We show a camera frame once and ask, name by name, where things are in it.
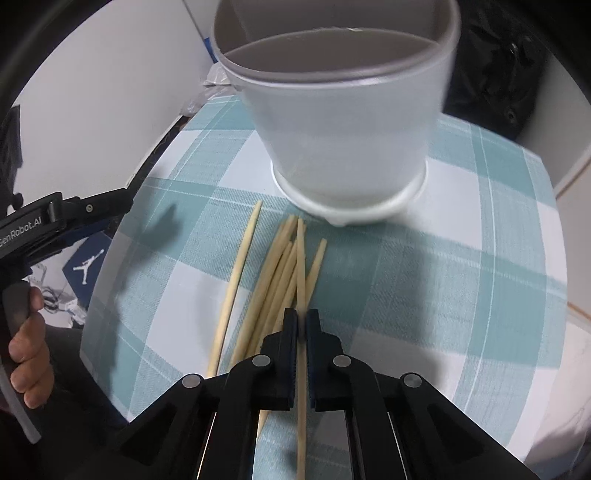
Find tangle of white cables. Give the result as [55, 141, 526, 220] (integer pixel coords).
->
[32, 265, 88, 328]

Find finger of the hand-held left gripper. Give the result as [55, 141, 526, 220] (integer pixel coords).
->
[60, 187, 136, 223]
[62, 215, 116, 246]

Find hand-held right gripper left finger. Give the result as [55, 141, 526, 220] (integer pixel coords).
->
[78, 307, 301, 480]

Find black backpack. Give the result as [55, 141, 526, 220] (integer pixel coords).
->
[443, 0, 550, 139]

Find blue bag with white figure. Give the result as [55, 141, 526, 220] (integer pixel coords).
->
[62, 231, 114, 315]

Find grey cable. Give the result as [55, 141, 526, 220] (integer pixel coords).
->
[0, 364, 42, 445]

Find teal white checked tablecloth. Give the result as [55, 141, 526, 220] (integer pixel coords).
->
[81, 99, 568, 467]

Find white plastic cup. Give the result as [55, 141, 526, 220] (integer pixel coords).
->
[211, 0, 462, 227]

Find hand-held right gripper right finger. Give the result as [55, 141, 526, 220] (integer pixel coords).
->
[305, 308, 542, 480]

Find slender wooden chopstick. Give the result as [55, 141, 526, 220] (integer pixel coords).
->
[295, 218, 308, 480]

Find person's left hand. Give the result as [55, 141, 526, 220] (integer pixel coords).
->
[8, 286, 52, 411]

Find bunch of wooden chopsticks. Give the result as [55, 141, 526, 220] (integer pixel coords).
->
[206, 200, 328, 439]

